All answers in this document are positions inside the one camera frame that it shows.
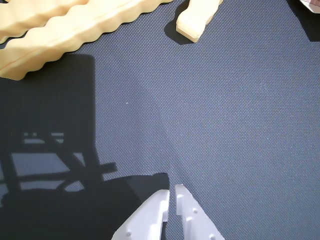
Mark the red fries carton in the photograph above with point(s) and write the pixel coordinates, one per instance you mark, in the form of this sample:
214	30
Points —
312	3

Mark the yellow crinkle fry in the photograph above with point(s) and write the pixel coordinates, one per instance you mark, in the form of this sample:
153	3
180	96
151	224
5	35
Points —
195	21
30	15
75	35

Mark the dark grey mat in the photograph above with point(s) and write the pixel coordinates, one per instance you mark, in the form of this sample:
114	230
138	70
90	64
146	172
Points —
212	112

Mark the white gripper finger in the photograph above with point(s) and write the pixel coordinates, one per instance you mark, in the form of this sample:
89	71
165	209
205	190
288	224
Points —
147	220
195	222

